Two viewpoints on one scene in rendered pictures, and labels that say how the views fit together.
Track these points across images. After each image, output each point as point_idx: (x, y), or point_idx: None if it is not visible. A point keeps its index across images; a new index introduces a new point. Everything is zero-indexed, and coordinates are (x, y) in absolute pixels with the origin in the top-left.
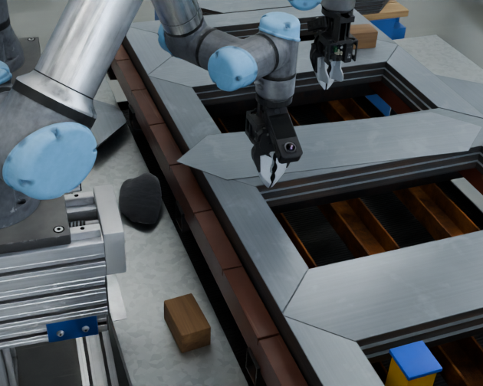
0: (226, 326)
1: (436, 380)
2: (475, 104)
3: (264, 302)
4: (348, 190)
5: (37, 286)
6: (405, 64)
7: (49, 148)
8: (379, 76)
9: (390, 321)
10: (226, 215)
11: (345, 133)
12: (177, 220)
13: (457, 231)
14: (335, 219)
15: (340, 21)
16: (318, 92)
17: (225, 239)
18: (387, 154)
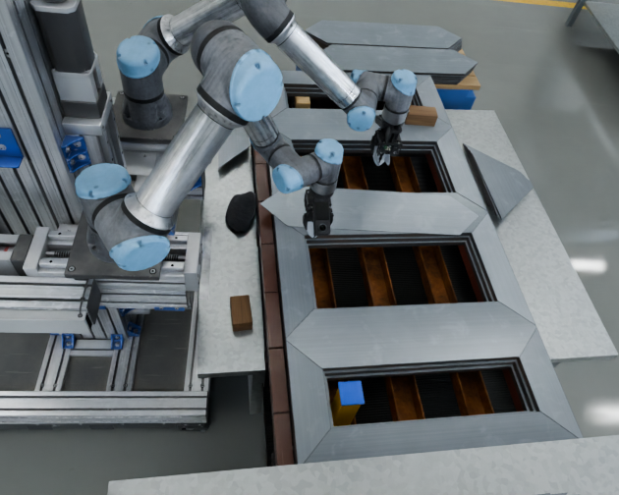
0: None
1: None
2: (491, 186)
3: (282, 322)
4: (368, 246)
5: (143, 290)
6: (449, 146)
7: (135, 250)
8: (429, 150)
9: (349, 359)
10: (277, 254)
11: (380, 202)
12: (256, 237)
13: (440, 281)
14: (361, 255)
15: (390, 132)
16: None
17: (273, 269)
18: (402, 226)
